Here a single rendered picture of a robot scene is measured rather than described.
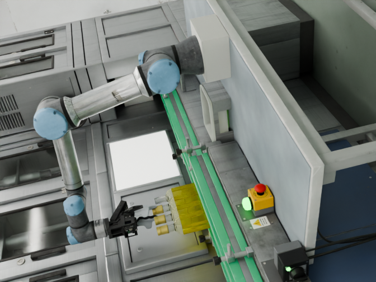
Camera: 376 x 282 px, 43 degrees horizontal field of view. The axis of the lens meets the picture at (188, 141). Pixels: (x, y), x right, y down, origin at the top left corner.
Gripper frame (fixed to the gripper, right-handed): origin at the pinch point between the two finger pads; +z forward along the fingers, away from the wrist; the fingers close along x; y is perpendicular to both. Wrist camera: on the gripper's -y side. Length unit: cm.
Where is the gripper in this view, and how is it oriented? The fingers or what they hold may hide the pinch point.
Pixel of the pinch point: (154, 211)
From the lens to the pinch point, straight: 198.0
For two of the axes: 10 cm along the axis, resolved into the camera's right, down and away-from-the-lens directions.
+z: 9.7, -2.3, 1.0
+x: -1.3, -7.9, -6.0
